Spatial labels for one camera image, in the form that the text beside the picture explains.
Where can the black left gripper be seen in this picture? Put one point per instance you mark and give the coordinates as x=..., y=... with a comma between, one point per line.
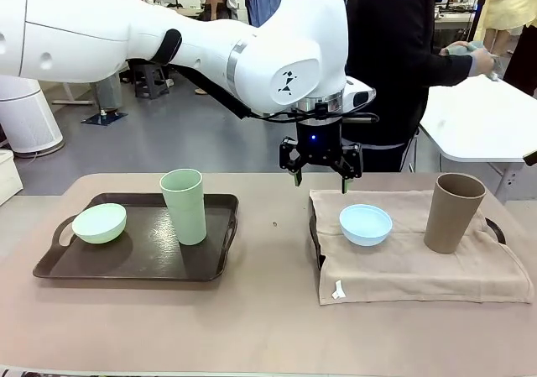
x=319, y=142

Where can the light blue bowl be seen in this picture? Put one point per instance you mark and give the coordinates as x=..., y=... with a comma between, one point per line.
x=365, y=234

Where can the beige cloth mat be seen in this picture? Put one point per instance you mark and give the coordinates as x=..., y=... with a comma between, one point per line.
x=398, y=276

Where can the brown tall cup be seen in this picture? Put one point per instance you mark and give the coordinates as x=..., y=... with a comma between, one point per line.
x=449, y=221

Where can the grey blue cloth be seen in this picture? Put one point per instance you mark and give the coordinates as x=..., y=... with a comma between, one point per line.
x=473, y=46

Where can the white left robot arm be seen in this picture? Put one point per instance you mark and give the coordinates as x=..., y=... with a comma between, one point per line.
x=293, y=37

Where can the black serving tray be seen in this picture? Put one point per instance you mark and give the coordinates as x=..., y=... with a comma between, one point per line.
x=314, y=238

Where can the dark brown serving tray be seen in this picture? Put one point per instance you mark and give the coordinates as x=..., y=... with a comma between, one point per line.
x=147, y=259

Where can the blue floor mat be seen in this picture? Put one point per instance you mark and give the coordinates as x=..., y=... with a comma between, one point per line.
x=105, y=118

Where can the person's left hand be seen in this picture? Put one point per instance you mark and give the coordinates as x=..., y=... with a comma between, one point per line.
x=452, y=49

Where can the person's right hand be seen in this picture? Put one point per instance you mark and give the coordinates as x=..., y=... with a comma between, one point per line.
x=483, y=62

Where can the person in black jacket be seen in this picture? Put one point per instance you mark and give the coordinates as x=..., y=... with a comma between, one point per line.
x=386, y=58

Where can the light green tall cup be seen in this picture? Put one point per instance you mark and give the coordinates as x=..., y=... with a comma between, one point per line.
x=184, y=213

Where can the white side table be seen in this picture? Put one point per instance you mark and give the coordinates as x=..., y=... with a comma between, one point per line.
x=482, y=121

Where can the grey plastic stool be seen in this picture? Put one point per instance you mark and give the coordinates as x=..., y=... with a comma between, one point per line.
x=151, y=83

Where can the black tripod pole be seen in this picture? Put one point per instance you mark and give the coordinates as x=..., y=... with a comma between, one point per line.
x=479, y=7

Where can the mannequin with grey trousers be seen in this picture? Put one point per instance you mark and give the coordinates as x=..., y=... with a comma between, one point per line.
x=109, y=93

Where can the dark hanging garment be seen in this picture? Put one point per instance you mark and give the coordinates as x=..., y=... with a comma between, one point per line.
x=524, y=66

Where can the light green bowl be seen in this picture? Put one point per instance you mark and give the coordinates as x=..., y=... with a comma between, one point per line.
x=98, y=226

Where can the white air purifier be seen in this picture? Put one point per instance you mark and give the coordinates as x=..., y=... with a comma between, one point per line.
x=29, y=121

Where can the white box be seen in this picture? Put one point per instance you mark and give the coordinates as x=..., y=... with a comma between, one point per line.
x=8, y=175

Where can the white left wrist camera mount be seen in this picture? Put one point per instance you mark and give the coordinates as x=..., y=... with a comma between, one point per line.
x=361, y=97

